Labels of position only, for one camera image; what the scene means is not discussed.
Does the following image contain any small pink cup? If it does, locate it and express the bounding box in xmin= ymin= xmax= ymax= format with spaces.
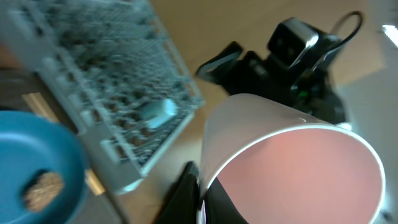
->
xmin=200 ymin=94 xmax=386 ymax=223

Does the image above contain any blue plate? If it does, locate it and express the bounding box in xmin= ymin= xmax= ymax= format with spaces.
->
xmin=1 ymin=110 xmax=89 ymax=223

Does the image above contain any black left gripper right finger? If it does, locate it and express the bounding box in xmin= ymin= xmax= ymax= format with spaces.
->
xmin=205 ymin=179 xmax=248 ymax=224

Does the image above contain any left wooden chopstick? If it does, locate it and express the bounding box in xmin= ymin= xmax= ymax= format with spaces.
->
xmin=22 ymin=92 xmax=60 ymax=123

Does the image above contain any brown serving tray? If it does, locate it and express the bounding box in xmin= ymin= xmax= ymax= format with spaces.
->
xmin=1 ymin=69 xmax=127 ymax=223

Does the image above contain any brown food scrap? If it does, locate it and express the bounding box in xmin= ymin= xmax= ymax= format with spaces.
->
xmin=22 ymin=171 xmax=64 ymax=213

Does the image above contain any wooden chopstick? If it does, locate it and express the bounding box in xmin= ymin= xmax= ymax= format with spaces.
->
xmin=22 ymin=92 xmax=60 ymax=123
xmin=85 ymin=169 xmax=106 ymax=196

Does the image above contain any grey plastic dishwasher rack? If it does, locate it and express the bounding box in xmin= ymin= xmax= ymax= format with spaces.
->
xmin=1 ymin=0 xmax=204 ymax=195

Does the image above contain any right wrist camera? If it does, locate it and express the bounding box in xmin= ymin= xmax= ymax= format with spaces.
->
xmin=267 ymin=17 xmax=341 ymax=68

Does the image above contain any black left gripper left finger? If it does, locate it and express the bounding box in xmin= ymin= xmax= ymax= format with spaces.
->
xmin=154 ymin=161 xmax=199 ymax=224

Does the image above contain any right wooden chopstick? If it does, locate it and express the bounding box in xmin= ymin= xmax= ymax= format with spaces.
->
xmin=85 ymin=169 xmax=106 ymax=196

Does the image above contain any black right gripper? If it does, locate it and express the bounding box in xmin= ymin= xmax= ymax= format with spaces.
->
xmin=195 ymin=41 xmax=347 ymax=124

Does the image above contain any light blue cup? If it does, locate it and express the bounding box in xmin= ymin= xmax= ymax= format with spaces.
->
xmin=139 ymin=98 xmax=178 ymax=129

